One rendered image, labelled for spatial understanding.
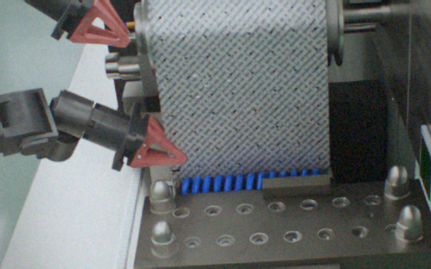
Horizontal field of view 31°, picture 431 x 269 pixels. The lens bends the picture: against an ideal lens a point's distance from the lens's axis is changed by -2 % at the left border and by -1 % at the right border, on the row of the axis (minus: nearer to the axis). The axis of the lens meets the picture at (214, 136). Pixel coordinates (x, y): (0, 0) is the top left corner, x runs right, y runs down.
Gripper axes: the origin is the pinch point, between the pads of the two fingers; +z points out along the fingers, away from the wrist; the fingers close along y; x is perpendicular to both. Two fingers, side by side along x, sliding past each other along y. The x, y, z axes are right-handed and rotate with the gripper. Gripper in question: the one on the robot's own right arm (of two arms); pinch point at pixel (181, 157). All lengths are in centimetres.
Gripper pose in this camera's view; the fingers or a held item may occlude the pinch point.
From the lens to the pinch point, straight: 115.8
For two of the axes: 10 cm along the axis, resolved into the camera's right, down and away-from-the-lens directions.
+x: 4.2, -7.7, -4.8
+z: 9.1, 3.7, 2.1
